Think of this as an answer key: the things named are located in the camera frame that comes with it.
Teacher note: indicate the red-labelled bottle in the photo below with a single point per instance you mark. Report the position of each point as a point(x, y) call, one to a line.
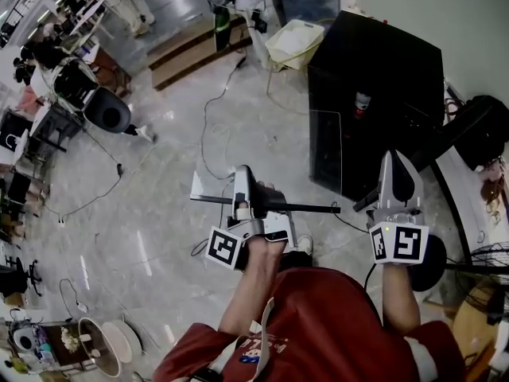
point(362, 104)

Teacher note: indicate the red shirt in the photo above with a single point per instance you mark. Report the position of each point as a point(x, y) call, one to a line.
point(326, 320)

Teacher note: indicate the person's black trousers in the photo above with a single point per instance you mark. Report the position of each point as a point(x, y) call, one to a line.
point(296, 259)

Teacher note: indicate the white shoe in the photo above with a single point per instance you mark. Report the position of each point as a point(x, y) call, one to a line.
point(305, 244)

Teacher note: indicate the black office chair base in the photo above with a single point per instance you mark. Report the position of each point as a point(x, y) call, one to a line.
point(33, 275)

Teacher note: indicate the black shopping bag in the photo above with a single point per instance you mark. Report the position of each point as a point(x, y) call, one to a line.
point(14, 125)

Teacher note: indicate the white table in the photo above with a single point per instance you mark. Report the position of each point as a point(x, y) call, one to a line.
point(461, 197)

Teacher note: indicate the white black utility cart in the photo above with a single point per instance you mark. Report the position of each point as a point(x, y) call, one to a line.
point(73, 82)

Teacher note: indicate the large black floor fan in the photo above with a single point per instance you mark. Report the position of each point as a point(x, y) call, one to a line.
point(427, 269)

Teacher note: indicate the person's left hand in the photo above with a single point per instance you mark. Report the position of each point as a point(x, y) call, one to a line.
point(268, 188)

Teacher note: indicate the cream plastic basket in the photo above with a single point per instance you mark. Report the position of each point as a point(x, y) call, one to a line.
point(294, 42)

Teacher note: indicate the person's right forearm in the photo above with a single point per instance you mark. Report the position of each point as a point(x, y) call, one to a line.
point(399, 297)

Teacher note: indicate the wooden platform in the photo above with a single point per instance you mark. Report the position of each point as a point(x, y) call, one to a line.
point(187, 62)

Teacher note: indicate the person's left forearm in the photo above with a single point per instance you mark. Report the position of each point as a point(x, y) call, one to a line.
point(254, 285)

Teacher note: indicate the pink brown bag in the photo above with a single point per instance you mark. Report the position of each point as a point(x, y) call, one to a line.
point(495, 189)

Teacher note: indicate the black backpack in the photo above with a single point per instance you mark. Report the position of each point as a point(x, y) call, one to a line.
point(485, 133)

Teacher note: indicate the black round chair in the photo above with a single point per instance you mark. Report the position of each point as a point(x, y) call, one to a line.
point(95, 106)

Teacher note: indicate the round wooden-rimmed mirror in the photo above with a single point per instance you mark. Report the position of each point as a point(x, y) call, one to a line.
point(99, 352)

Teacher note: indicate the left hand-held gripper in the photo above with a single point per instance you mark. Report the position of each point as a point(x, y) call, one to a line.
point(222, 247)

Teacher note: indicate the black green bin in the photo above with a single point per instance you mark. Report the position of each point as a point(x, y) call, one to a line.
point(222, 26)

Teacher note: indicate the black box device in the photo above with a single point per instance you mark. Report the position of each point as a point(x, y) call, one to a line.
point(260, 22)

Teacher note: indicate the black mini fridge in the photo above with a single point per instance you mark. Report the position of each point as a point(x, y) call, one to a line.
point(378, 54)

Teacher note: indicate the glass fridge shelf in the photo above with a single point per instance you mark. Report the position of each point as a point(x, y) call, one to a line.
point(318, 208)

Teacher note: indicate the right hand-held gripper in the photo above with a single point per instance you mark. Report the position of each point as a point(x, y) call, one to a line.
point(401, 243)

